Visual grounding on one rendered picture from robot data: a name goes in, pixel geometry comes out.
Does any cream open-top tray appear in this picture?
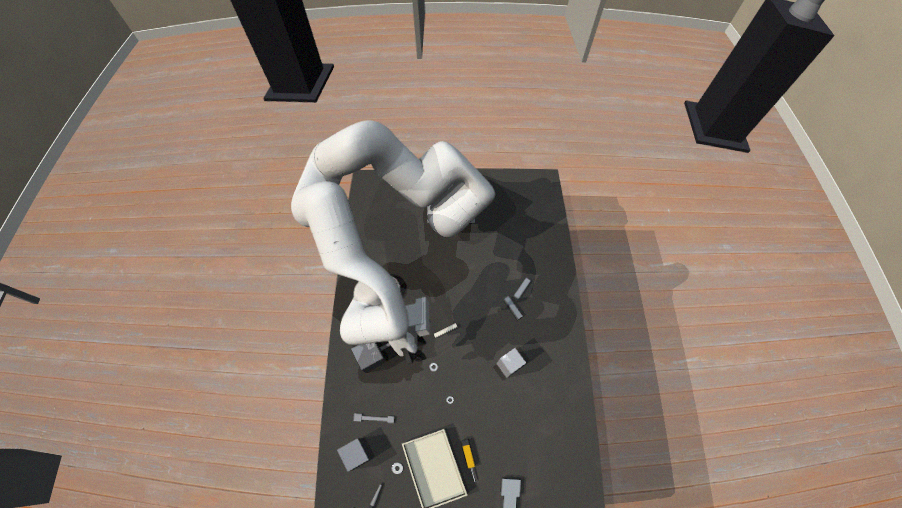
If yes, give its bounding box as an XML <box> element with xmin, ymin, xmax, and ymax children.
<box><xmin>402</xmin><ymin>429</ymin><xmax>467</xmax><ymax>508</ymax></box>

